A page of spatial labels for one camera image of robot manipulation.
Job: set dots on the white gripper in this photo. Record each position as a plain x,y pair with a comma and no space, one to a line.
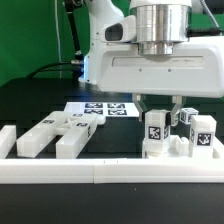
195,69

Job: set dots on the white chair seat plate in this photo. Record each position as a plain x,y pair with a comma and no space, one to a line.
174,146

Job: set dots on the white chair back frame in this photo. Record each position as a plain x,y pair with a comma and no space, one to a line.
74,130

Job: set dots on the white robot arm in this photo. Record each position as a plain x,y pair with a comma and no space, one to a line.
151,51

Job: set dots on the white marker sheet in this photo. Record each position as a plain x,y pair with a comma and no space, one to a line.
108,109

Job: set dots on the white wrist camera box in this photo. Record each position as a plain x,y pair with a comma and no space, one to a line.
123,31

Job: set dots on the white U-shaped fence frame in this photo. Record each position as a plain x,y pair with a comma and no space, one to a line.
158,170

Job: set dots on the black camera stand pole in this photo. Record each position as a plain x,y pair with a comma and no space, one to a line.
70,6

